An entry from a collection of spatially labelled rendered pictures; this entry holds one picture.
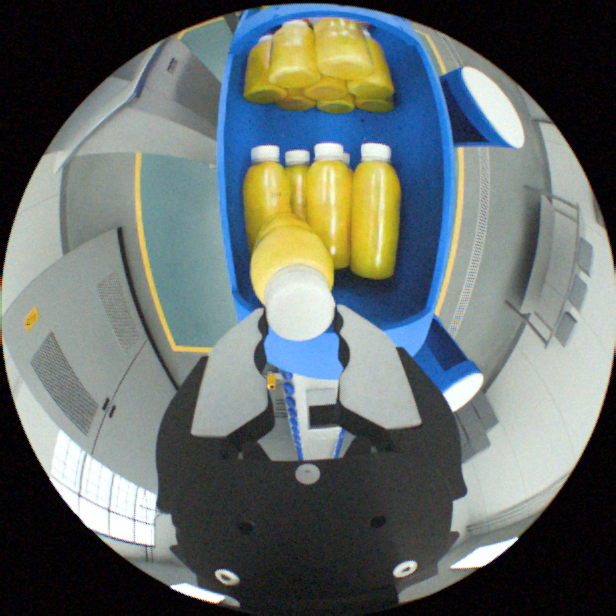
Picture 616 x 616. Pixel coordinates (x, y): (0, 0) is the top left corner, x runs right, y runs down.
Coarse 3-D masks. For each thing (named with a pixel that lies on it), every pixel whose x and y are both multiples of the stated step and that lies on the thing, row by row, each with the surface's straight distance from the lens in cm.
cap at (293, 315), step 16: (304, 272) 12; (272, 288) 12; (288, 288) 11; (304, 288) 11; (320, 288) 11; (272, 304) 11; (288, 304) 11; (304, 304) 11; (320, 304) 12; (272, 320) 12; (288, 320) 12; (304, 320) 12; (320, 320) 12; (288, 336) 13; (304, 336) 13
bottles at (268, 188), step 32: (256, 64) 37; (256, 96) 36; (288, 96) 38; (320, 96) 37; (352, 96) 42; (256, 160) 30; (288, 160) 36; (320, 160) 30; (256, 192) 28; (288, 192) 30; (320, 192) 28; (256, 224) 29; (320, 224) 28
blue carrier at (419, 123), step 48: (240, 48) 32; (384, 48) 54; (240, 96) 37; (432, 96) 34; (240, 144) 33; (288, 144) 41; (384, 144) 41; (432, 144) 33; (240, 192) 32; (432, 192) 32; (240, 240) 31; (432, 240) 31; (240, 288) 30; (336, 288) 37; (384, 288) 39; (432, 288) 23; (336, 336) 17
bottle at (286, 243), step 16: (272, 224) 20; (288, 224) 19; (304, 224) 20; (272, 240) 15; (288, 240) 15; (304, 240) 15; (320, 240) 16; (256, 256) 16; (272, 256) 14; (288, 256) 13; (304, 256) 14; (320, 256) 14; (256, 272) 15; (272, 272) 13; (288, 272) 13; (320, 272) 13; (256, 288) 15
